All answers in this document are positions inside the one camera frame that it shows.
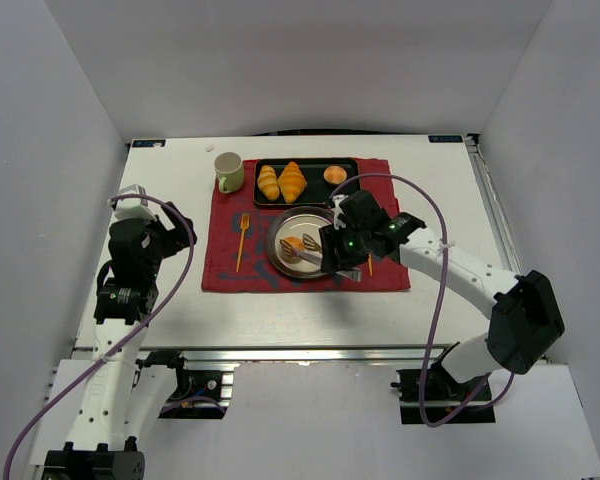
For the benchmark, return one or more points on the pale green mug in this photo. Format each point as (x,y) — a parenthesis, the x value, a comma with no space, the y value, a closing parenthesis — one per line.
(229,169)

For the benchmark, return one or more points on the orange plastic fork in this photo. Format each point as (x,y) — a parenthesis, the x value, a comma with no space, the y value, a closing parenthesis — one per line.
(244,227)

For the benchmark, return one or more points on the black rectangular tray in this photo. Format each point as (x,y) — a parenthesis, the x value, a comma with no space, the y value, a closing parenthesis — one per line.
(318,189)

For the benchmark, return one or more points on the right blue table label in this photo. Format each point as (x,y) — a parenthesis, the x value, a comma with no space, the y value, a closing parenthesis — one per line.
(445,139)

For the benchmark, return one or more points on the blue table label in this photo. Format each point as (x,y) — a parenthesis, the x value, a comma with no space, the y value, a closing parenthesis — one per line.
(148,143)
(445,139)

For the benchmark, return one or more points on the dark rimmed white plate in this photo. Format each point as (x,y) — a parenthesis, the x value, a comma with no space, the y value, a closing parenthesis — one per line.
(296,222)

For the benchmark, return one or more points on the round bread bun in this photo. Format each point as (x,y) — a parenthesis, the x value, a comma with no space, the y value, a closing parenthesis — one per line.
(335,175)
(293,242)

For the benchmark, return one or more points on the left striped croissant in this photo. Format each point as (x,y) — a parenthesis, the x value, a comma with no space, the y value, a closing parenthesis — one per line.
(268,184)

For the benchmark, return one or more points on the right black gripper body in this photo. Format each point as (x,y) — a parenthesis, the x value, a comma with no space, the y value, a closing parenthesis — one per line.
(331,248)

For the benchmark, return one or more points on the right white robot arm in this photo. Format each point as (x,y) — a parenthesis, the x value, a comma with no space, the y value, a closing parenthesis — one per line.
(522,311)

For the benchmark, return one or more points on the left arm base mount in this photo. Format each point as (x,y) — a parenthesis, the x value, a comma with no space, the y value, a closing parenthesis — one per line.
(197,395)

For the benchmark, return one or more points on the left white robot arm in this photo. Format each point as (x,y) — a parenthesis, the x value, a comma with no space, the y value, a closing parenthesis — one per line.
(123,395)

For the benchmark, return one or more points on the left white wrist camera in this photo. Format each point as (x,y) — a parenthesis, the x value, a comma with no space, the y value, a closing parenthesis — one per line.
(133,205)

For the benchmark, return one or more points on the aluminium table frame rail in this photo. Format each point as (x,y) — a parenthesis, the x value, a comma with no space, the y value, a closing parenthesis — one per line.
(497,218)

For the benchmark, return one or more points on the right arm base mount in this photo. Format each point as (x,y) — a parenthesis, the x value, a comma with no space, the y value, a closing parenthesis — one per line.
(440,400)

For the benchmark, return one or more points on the metal serving tongs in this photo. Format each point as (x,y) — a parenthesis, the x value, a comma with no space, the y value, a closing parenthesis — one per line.
(312,254)

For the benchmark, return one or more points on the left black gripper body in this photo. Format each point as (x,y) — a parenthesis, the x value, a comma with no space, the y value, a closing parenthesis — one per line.
(175,228)

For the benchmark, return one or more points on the striped croissant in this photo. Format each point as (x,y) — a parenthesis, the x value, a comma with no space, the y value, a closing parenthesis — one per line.
(268,184)
(291,182)

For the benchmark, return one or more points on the left blue table label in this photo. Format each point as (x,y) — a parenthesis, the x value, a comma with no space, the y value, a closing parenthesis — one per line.
(148,143)

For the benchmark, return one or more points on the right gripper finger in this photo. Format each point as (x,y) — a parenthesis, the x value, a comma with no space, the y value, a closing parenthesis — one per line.
(335,262)
(328,237)

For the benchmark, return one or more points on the right striped croissant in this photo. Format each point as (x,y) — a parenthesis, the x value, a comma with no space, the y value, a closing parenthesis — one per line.
(291,182)

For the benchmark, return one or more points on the red patterned placemat cloth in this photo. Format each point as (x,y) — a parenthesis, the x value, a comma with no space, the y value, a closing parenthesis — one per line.
(257,274)

